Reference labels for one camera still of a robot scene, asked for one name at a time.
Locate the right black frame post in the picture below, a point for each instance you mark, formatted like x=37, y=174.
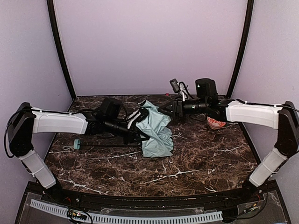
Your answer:
x=242, y=47

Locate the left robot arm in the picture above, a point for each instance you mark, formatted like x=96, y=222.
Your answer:
x=28, y=120

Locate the black curved front rail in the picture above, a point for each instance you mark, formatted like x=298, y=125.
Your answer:
x=224, y=200

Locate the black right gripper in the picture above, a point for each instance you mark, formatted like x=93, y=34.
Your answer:
x=177, y=108

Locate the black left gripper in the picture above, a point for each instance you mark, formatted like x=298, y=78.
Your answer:
x=134, y=134

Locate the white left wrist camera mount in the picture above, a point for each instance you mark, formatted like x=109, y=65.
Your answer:
x=132, y=117

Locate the left black frame post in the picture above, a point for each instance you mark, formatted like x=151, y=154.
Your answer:
x=59, y=48

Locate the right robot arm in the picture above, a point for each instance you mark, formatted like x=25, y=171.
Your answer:
x=282, y=117

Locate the black frame post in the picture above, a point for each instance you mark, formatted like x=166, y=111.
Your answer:
x=242, y=47
x=59, y=48

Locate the mint green folding umbrella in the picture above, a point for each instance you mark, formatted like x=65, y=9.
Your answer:
x=156, y=135

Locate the red white patterned bowl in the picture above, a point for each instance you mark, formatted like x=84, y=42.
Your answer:
x=214, y=124

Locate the grey slotted cable duct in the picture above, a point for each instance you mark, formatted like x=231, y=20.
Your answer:
x=118, y=216

